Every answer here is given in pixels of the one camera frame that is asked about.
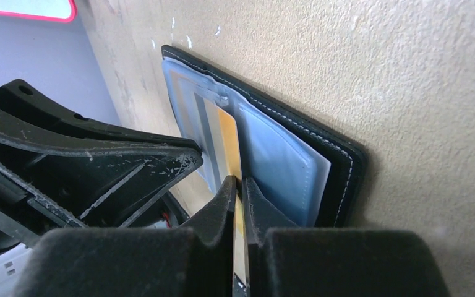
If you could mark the black leather card holder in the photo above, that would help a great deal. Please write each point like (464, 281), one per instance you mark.
(310, 172)

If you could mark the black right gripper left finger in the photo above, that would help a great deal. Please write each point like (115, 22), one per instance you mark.
(194, 259)

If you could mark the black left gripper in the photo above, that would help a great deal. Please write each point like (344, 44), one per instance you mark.
(58, 171)

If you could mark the pink framed whiteboard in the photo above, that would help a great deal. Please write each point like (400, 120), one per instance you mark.
(49, 10)

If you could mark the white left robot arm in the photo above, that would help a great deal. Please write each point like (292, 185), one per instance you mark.
(0, 274)

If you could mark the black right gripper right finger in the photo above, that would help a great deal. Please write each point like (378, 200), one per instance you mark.
(288, 260)

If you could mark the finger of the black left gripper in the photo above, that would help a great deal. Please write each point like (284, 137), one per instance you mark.
(21, 100)

